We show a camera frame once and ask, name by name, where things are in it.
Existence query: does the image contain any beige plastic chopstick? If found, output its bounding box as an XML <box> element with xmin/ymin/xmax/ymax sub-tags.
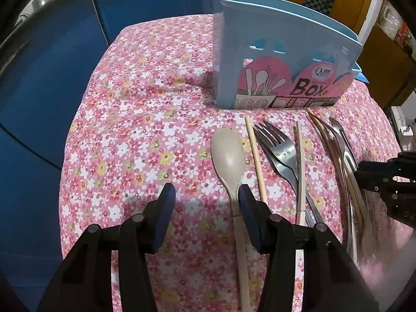
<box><xmin>295</xmin><ymin>120</ymin><xmax>307</xmax><ymax>302</ymax></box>

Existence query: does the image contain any wooden cabinet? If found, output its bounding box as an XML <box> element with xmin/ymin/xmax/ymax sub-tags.
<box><xmin>288</xmin><ymin>0</ymin><xmax>415</xmax><ymax>108</ymax></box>

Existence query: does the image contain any blue plastic chopsticks box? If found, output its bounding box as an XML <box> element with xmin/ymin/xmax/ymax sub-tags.
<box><xmin>213</xmin><ymin>0</ymin><xmax>362</xmax><ymax>109</ymax></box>

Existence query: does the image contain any metal fork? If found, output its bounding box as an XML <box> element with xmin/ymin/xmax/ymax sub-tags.
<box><xmin>252</xmin><ymin>120</ymin><xmax>326</xmax><ymax>228</ymax></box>
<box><xmin>307</xmin><ymin>110</ymin><xmax>358</xmax><ymax>263</ymax></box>

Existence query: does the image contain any beige plastic spoon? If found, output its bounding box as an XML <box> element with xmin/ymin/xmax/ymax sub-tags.
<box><xmin>211</xmin><ymin>128</ymin><xmax>251</xmax><ymax>311</ymax></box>

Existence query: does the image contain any pink floral tablecloth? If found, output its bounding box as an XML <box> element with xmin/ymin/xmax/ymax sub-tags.
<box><xmin>59</xmin><ymin>14</ymin><xmax>412</xmax><ymax>311</ymax></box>

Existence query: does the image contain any wooden chopstick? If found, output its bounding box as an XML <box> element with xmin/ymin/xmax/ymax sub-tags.
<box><xmin>245</xmin><ymin>115</ymin><xmax>268</xmax><ymax>204</ymax></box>
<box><xmin>307</xmin><ymin>110</ymin><xmax>365</xmax><ymax>232</ymax></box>

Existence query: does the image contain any metal spoon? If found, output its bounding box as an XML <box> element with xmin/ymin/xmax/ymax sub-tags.
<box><xmin>329</xmin><ymin>117</ymin><xmax>375</xmax><ymax>257</ymax></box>

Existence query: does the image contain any blue flat lid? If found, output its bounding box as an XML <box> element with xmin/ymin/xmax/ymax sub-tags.
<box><xmin>355</xmin><ymin>73</ymin><xmax>369</xmax><ymax>83</ymax></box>

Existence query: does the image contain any blue cabinet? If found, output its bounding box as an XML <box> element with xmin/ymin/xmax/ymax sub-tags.
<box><xmin>1</xmin><ymin>0</ymin><xmax>213</xmax><ymax>311</ymax></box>

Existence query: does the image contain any white power strip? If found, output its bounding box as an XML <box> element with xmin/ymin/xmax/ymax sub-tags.
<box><xmin>391</xmin><ymin>106</ymin><xmax>415</xmax><ymax>152</ymax></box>

